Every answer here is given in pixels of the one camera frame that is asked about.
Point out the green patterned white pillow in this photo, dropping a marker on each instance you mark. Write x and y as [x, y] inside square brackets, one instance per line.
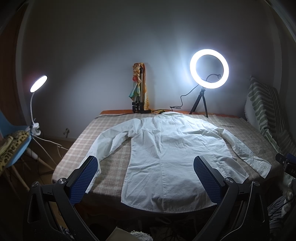
[263, 111]

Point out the checked beige bed blanket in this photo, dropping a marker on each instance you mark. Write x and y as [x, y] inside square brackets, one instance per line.
[110, 176]

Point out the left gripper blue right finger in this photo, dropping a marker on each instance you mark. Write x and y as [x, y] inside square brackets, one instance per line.
[211, 179]

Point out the black mini tripod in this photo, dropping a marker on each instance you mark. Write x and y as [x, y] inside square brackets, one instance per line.
[199, 98]

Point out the blue plastic chair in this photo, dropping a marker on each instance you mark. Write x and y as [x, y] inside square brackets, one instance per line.
[7, 128]

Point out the white long-sleeve shirt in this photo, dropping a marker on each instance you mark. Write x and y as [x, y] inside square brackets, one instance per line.
[160, 176]

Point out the folded tripod with colourful cloth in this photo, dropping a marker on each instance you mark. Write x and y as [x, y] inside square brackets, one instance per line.
[139, 94]

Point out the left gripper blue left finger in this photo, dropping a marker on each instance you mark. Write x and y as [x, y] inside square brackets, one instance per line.
[80, 179]

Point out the leopard print cloth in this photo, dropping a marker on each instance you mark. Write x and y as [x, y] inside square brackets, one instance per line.
[10, 147]

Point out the white ring light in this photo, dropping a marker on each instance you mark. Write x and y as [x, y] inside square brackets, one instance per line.
[209, 68]

